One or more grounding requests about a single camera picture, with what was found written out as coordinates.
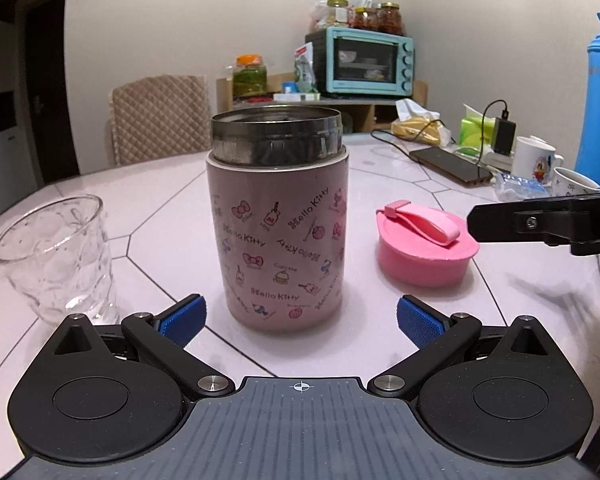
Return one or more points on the wooden shelf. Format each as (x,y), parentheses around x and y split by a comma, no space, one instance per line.
(365,112)

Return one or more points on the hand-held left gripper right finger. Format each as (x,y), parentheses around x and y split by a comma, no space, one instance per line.
(420,322)

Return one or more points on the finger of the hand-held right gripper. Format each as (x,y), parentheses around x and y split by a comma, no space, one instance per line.
(525,222)

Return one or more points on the green pickle jar orange lid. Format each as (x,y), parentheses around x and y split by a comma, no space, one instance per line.
(250,80)

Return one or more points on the blue tissue pack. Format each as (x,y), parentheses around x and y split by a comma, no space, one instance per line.
(520,187)

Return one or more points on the snack packet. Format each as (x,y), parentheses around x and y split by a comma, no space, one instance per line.
(305,72)

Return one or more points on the dark phone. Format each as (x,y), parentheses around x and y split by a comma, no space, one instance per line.
(450,165)

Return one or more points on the pink bottle cap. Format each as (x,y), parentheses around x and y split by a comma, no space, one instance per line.
(420,255)

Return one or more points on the dark door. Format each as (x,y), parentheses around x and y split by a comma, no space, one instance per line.
(50,95)

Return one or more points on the white power strip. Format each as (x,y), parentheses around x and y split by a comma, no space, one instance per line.
(495,159)

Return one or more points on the white cartoon mug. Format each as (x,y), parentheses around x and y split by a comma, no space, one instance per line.
(535,160)

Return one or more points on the black charger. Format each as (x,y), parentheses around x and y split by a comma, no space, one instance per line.
(505,137)

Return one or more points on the pink printed bottle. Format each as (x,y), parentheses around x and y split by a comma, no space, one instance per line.
(280,230)

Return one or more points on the flat white box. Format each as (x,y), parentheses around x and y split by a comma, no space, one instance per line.
(295,97)

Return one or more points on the yellow tissue pack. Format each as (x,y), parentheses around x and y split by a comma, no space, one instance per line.
(420,127)

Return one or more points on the glass jar yellow lid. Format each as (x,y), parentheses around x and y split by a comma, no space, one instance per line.
(337,12)

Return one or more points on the green tissue box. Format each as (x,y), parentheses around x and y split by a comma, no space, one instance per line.
(475,127)

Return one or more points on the clear glass cup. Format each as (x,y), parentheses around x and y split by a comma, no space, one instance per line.
(55,265)

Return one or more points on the quilted chair back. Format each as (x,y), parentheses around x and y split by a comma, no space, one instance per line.
(155,120)

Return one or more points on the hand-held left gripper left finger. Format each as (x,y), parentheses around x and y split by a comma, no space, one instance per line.
(182,320)

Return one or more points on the teal toaster oven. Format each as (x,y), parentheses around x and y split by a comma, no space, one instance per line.
(365,62)

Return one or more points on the glass jar red contents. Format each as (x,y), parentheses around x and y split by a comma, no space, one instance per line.
(366,19)
(390,19)

